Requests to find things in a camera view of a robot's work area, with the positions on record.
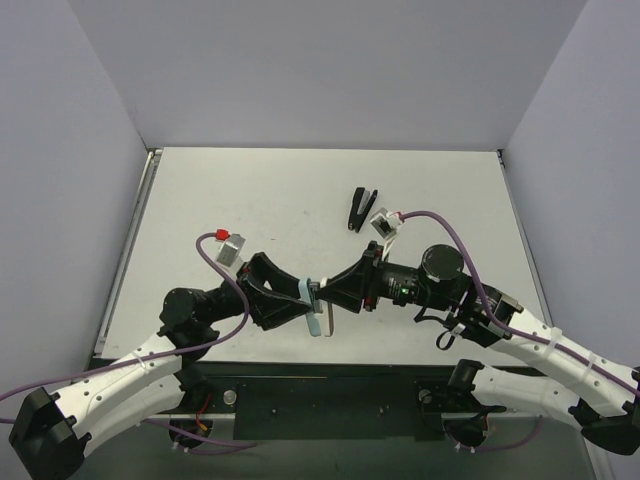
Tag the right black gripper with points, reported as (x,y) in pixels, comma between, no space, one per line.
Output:
(373,276)

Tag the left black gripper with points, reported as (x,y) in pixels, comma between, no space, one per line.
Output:
(248,288)

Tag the light blue white stapler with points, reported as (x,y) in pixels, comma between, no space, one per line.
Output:
(320,317)

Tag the black stapler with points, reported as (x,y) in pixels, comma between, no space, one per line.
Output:
(362,203)

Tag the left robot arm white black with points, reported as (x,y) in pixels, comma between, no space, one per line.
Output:
(152,378)

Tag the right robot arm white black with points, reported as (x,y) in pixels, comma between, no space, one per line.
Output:
(573,385)

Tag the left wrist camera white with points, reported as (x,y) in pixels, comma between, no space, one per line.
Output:
(230,251)

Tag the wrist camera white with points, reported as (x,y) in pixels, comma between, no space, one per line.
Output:
(230,251)
(386,223)

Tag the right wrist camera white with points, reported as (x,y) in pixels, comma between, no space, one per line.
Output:
(386,223)

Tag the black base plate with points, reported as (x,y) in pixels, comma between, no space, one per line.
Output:
(273,401)

